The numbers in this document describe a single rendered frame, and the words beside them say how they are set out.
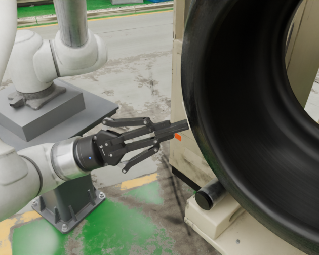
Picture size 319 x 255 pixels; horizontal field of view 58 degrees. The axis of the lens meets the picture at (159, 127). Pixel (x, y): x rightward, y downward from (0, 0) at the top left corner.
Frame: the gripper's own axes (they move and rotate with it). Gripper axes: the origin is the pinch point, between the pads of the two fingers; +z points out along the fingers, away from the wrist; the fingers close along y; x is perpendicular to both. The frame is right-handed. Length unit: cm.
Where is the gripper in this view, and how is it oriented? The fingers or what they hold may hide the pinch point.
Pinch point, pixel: (172, 128)
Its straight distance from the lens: 58.5
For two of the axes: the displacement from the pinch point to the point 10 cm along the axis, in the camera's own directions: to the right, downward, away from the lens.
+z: 9.3, -2.8, -2.4
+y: 3.4, 9.1, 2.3
